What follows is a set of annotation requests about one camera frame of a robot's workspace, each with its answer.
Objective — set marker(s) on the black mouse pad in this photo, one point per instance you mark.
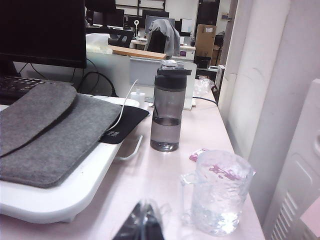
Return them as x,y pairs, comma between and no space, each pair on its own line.
127,120

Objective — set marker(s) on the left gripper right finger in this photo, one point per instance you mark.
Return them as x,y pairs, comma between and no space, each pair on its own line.
152,225

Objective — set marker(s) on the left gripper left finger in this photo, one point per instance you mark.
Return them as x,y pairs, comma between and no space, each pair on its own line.
133,225

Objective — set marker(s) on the black computer monitor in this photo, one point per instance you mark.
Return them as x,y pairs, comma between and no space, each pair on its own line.
42,30

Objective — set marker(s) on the pink packet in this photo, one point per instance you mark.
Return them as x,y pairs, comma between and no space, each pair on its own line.
196,155

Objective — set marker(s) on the brown cardboard box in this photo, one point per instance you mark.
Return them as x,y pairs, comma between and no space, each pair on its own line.
205,41

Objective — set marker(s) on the grey felt laptop sleeve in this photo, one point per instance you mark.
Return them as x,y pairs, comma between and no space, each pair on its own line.
50,140

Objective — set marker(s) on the white desk partition panel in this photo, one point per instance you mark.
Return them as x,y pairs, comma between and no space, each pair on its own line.
145,72

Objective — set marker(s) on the black keyboard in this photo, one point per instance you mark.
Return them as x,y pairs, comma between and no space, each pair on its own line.
17,86

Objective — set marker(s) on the frosted desk partition panel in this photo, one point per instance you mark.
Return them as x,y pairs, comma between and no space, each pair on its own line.
110,65

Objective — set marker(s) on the white laptop stand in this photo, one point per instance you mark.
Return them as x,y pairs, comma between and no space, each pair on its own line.
62,202

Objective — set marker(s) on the chair with grey jacket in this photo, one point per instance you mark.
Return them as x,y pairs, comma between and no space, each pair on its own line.
165,35

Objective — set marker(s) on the clear plastic mug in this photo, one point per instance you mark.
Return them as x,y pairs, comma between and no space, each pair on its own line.
220,200

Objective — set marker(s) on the grey bottle with black lid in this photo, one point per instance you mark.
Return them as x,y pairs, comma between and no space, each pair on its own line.
166,120

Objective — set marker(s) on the crumpled clear plastic wrapper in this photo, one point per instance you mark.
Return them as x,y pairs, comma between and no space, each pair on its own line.
203,86

